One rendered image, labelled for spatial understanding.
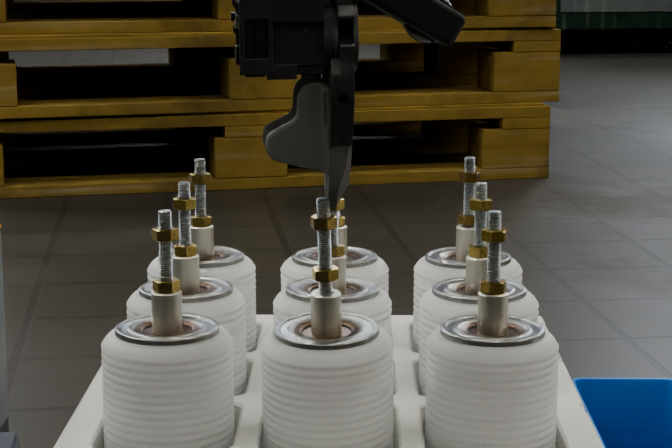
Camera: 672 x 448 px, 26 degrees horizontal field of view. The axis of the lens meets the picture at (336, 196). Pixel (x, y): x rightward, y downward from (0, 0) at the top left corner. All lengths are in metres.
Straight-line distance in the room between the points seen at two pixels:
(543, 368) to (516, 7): 2.19
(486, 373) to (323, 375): 0.11
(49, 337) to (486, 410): 1.05
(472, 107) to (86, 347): 1.44
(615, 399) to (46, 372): 0.75
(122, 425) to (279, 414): 0.11
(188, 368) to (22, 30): 2.05
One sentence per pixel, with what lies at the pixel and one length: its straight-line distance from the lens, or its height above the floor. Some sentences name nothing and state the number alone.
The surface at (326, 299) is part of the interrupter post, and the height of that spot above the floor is 0.28.
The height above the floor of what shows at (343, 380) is 0.23.
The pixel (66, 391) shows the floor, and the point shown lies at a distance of 1.77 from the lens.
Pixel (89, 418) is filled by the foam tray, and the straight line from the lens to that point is 1.11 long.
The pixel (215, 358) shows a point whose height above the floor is 0.24.
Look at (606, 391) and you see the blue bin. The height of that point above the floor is 0.11.
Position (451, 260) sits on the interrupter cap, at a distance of 1.28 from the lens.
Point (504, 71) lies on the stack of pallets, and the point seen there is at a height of 0.23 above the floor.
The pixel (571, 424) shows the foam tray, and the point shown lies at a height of 0.18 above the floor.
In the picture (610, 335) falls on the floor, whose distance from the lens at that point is 2.00.
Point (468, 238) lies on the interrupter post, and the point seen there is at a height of 0.27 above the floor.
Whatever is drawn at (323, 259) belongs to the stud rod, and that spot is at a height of 0.31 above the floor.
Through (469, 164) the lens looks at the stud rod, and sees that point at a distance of 1.27.
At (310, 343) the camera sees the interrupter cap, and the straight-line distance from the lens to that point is 1.02.
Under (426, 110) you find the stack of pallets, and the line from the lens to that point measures 3.12.
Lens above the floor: 0.54
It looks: 10 degrees down
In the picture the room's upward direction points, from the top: straight up
